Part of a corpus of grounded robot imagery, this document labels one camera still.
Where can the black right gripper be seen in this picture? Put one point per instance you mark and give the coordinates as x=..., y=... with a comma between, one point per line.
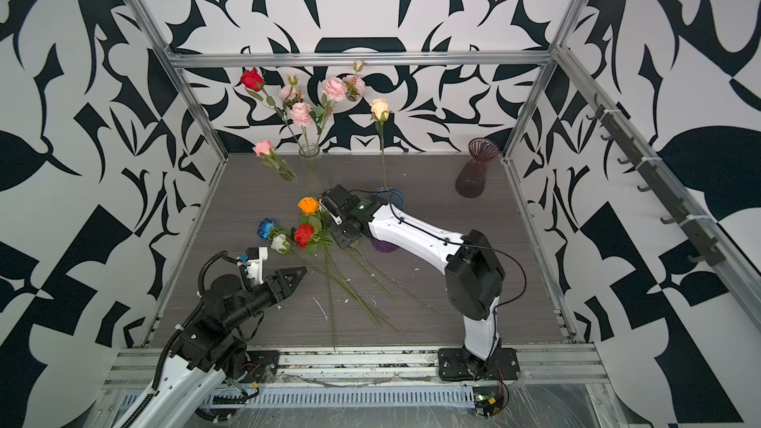
x=337, y=232

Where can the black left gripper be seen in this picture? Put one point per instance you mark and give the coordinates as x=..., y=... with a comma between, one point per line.
x=276, y=287

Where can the orange artificial rose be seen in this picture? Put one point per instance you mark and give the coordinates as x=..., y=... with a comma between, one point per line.
x=312, y=212

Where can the blue purple glass vase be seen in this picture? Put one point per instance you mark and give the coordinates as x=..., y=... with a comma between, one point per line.
x=396, y=198

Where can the clear ribbed glass vase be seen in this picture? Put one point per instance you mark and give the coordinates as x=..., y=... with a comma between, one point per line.
x=312, y=176

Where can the light pink artificial rose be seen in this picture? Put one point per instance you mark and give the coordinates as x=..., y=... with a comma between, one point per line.
x=266, y=152

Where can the peach artificial rose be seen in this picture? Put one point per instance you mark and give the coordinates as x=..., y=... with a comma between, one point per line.
x=381, y=114

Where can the pink peony stem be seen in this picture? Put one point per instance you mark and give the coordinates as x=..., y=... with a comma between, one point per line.
x=334, y=91

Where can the dark red glass vase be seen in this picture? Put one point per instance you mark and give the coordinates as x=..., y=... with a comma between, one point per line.
x=471, y=182

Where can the pink carnation spray stem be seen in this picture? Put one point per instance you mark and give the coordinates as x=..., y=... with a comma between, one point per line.
x=296, y=111

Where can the red artificial rose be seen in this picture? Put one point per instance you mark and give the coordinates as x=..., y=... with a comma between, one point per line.
x=254, y=83
x=317, y=243

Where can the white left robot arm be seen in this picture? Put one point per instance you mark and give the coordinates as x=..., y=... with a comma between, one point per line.
x=202, y=370

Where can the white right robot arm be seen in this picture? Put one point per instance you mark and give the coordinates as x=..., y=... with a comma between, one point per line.
x=479, y=279

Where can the blue artificial rose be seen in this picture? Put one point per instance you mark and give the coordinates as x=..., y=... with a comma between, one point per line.
x=266, y=228

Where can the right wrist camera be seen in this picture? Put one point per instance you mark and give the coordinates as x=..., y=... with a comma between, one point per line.
x=332, y=208

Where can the aluminium front rail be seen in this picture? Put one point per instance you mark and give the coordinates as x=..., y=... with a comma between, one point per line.
x=384, y=366

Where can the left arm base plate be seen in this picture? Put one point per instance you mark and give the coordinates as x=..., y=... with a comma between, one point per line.
x=258, y=366

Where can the white cable duct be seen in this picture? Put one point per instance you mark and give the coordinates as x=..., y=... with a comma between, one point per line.
x=367, y=396

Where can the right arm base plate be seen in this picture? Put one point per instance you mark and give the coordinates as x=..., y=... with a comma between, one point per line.
x=459, y=365

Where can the wall hook rail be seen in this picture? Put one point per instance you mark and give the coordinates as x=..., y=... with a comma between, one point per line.
x=659, y=180

